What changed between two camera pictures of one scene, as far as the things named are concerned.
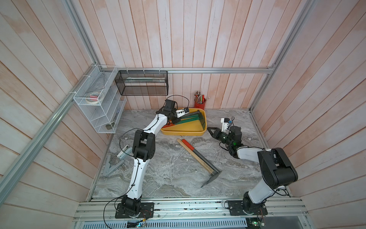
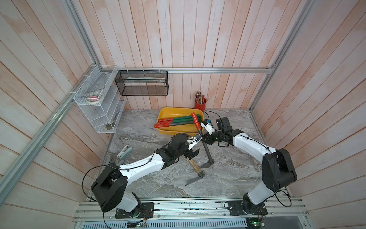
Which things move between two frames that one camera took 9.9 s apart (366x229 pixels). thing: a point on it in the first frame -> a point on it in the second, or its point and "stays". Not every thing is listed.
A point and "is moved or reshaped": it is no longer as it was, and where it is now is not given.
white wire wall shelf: [99, 92] stays
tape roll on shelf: [92, 98] stays
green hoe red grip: [195, 119] is moved or reshaped
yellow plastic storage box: [191, 128] stays
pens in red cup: [199, 98] stays
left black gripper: [175, 120] -> [190, 154]
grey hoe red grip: [216, 172] -> [211, 161]
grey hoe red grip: [196, 112] -> [167, 125]
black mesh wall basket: [142, 82] stays
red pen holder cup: [198, 105] stays
